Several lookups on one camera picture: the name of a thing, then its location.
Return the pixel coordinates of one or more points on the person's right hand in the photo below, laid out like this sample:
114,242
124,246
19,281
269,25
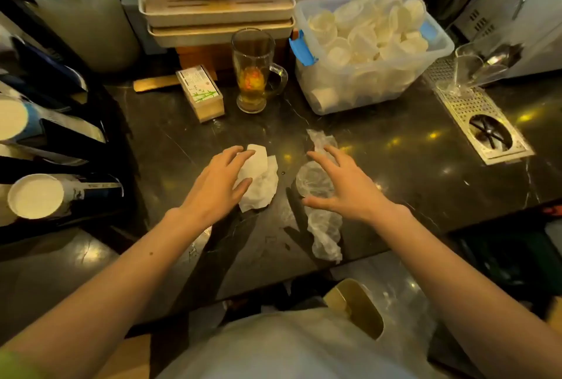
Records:
351,194

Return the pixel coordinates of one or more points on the person's left hand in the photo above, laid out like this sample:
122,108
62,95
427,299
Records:
210,192

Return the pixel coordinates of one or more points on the clear plastic wrap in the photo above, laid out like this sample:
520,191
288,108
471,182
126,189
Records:
325,233

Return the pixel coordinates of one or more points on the white tissue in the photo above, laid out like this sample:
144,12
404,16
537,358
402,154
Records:
263,181

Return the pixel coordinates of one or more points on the person's right forearm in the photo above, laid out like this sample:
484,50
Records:
461,295

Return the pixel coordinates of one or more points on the person's left forearm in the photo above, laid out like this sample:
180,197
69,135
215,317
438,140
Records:
109,286

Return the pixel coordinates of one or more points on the black marble countertop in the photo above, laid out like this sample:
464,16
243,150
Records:
395,172

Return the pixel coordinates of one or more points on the yellow trash bin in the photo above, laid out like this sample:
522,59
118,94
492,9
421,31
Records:
355,308

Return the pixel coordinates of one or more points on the pile of small white cups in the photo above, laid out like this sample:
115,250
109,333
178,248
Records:
364,36

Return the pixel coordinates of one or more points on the person's white shirt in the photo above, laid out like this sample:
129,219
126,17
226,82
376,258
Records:
285,348

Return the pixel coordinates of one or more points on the sleeve of white cups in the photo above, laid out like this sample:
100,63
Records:
35,196
11,119

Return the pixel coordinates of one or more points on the person's left green sleeve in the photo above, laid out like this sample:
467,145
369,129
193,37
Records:
13,367

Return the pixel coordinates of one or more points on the small printed toothpick box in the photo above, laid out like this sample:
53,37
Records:
202,97

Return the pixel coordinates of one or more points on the clear plastic storage bin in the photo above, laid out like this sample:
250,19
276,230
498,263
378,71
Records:
351,88

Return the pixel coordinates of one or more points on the glass mug with tea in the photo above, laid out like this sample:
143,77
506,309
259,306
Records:
252,84

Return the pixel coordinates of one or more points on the flat wooden strip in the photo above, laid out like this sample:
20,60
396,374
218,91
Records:
153,82

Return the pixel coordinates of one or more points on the perforated metal rinser tray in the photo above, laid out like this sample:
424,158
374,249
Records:
465,102

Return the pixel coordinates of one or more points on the clear angular jug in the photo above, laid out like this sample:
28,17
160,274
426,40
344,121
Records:
472,71

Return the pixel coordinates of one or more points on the black cup dispenser rack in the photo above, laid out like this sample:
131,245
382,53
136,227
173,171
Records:
26,159

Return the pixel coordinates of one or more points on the large frosted plastic container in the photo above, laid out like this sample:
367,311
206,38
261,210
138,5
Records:
79,18

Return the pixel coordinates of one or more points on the white appliance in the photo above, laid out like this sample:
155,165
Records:
540,5

